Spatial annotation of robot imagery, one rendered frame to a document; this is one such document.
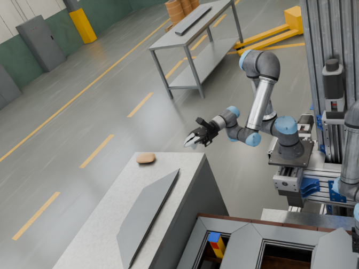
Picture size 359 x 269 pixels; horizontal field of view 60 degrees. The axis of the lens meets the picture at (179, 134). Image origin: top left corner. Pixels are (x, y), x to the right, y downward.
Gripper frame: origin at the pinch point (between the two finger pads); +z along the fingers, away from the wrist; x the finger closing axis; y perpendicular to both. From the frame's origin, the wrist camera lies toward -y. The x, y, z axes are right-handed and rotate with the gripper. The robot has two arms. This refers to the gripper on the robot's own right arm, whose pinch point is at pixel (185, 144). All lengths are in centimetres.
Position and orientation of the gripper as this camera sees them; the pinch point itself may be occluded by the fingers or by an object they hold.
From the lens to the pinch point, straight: 159.0
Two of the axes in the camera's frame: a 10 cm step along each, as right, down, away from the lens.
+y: 2.6, 7.2, 6.4
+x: -5.8, -4.1, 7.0
